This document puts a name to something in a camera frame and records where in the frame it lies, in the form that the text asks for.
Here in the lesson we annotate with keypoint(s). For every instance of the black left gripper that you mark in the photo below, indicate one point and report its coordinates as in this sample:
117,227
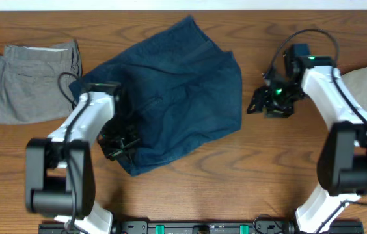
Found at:
127,151

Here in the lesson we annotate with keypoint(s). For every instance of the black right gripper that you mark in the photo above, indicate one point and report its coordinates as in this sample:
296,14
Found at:
264,92

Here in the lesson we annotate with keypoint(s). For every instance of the dark blue denim shorts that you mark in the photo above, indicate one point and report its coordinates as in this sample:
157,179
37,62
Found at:
184,91

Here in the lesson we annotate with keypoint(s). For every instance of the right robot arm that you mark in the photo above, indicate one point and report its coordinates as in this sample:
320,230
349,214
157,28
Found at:
342,165

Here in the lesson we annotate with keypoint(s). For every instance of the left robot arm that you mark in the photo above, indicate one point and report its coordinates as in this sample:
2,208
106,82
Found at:
59,176

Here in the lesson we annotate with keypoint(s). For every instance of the grey folded shorts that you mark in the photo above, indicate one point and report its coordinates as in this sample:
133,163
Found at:
32,89

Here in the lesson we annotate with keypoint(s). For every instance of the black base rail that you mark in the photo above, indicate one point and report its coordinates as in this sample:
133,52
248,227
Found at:
259,226

